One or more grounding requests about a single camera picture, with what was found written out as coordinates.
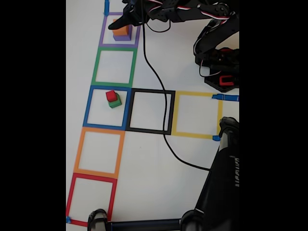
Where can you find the orange square block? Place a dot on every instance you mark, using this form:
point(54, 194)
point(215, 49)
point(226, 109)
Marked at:
point(121, 30)

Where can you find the small red cube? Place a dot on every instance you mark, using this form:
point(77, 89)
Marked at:
point(110, 95)

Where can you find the green cube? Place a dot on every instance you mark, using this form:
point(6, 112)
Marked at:
point(115, 104)

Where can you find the purple square block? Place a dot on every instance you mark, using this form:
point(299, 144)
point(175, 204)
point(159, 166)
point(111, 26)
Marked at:
point(122, 38)

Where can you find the long blue tape strip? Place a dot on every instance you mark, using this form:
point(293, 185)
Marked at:
point(228, 98)

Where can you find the small blue tape piece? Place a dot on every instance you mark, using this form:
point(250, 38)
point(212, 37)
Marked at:
point(216, 138)
point(68, 219)

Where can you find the black tripod stand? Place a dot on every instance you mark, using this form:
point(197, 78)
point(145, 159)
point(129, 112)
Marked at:
point(216, 192)

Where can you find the purple square frame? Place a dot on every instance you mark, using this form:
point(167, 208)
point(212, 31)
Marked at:
point(102, 31)

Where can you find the green square frame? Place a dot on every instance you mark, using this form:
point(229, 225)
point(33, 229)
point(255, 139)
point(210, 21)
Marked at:
point(95, 69)

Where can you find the black square frame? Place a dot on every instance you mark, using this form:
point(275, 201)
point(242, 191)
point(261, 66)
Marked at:
point(149, 91)

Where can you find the yellow square frame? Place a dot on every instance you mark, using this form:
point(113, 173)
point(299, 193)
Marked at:
point(192, 93)

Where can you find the blue square frame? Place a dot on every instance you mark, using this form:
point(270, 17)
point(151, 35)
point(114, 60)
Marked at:
point(87, 108)

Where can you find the orange square frame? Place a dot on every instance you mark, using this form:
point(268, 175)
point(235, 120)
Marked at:
point(78, 154)

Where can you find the red square frame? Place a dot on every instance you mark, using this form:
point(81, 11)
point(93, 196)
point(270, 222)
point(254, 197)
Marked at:
point(70, 197)

